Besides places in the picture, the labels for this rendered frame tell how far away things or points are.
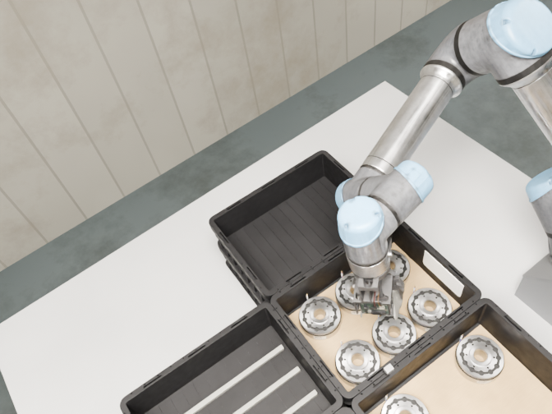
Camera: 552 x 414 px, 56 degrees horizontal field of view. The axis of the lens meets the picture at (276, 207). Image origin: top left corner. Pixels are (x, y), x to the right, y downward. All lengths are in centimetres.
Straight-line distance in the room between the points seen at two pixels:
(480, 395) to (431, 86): 68
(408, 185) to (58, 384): 111
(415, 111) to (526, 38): 23
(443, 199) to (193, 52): 142
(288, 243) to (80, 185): 148
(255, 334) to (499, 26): 86
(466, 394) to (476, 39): 75
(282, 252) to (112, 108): 134
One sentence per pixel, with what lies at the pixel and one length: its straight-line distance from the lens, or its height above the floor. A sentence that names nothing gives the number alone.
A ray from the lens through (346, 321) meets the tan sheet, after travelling 133.
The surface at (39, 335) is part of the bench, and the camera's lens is 171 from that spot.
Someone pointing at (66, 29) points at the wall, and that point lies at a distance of 229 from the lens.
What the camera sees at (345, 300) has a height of 86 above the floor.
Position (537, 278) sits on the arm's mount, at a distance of 145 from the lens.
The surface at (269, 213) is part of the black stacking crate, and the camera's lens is 152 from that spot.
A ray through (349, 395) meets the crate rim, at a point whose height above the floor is 93.
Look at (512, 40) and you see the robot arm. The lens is 107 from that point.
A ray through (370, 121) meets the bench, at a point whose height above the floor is 70.
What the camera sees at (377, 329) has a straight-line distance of 129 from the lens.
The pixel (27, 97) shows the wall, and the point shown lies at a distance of 237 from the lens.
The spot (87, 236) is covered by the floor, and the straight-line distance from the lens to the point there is 279.
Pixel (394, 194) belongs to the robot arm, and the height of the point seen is 134.
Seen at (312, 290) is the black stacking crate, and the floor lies 86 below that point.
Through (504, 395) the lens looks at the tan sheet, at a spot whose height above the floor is 83.
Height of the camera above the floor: 204
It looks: 52 degrees down
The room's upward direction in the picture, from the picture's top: 12 degrees counter-clockwise
